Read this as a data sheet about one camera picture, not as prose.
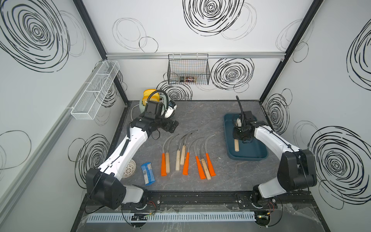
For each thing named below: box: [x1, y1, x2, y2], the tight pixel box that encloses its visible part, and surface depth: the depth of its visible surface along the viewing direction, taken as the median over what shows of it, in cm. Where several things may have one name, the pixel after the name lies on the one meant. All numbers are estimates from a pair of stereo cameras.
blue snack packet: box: [141, 162, 156, 186], surface depth 84 cm
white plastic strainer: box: [121, 159, 137, 179], surface depth 84 cm
